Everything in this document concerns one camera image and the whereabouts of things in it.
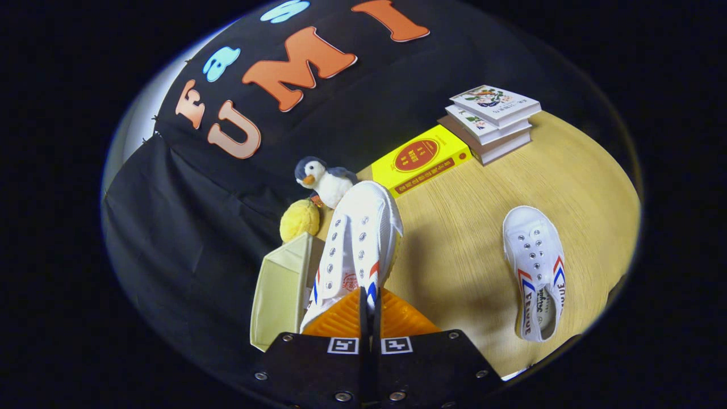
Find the yellow flat box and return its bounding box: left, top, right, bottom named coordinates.
left=371, top=124, right=473, bottom=198

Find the white striped shoe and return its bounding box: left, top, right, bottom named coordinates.
left=502, top=206, right=567, bottom=343
left=299, top=180, right=404, bottom=333

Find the black backdrop cloth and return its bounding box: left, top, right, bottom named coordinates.
left=102, top=0, right=642, bottom=387

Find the white illustrated cover book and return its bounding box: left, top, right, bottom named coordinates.
left=449, top=85, right=542, bottom=128
left=445, top=105, right=533, bottom=145

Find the penguin plush toy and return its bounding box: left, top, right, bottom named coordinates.
left=294, top=156, right=358, bottom=210

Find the yellow round plush toy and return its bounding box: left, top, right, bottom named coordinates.
left=279, top=198, right=321, bottom=244

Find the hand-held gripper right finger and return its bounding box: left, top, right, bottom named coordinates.
left=373, top=287, right=503, bottom=405

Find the beige fabric storage box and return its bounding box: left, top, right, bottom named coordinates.
left=250, top=232, right=327, bottom=353

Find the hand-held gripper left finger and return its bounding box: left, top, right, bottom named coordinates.
left=253, top=287, right=373, bottom=405

